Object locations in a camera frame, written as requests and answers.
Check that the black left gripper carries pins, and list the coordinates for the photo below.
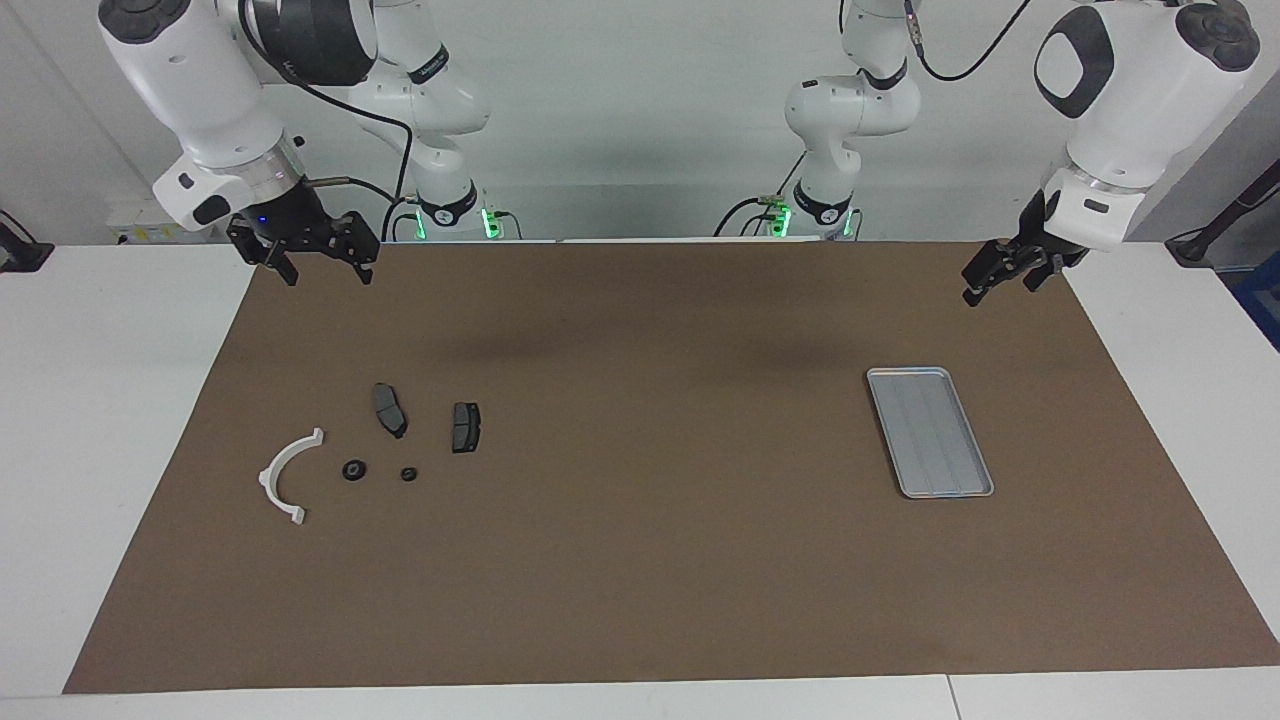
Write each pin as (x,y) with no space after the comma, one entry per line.
(1040,250)

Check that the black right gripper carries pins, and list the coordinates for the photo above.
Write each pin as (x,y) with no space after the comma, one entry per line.
(300,225)

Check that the large black bearing gear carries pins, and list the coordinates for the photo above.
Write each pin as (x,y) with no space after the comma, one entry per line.
(355,470)

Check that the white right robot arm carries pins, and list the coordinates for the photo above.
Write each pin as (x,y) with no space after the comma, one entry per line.
(190,80)

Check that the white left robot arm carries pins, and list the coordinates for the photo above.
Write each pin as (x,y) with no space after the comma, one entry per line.
(1130,100)

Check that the silver metal tray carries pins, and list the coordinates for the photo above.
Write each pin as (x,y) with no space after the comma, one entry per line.
(930,435)

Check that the long dark brake pad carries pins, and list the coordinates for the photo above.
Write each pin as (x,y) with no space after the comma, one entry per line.
(389,410)

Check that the short dark brake pad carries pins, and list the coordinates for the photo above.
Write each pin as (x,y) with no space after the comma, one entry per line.
(466,428)

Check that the blue crate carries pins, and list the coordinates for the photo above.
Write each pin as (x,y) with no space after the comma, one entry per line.
(1262,300)

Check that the brown table mat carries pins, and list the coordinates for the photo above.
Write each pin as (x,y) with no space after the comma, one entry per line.
(640,560)

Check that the black camera stand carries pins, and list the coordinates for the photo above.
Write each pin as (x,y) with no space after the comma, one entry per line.
(1195,243)

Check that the white wall socket box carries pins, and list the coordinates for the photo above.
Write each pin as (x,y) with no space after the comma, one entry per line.
(130,215)

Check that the white curved plastic bracket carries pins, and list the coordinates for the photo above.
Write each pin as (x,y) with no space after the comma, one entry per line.
(272,470)

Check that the black clamp mount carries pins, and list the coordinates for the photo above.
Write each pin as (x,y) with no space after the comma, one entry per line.
(20,255)

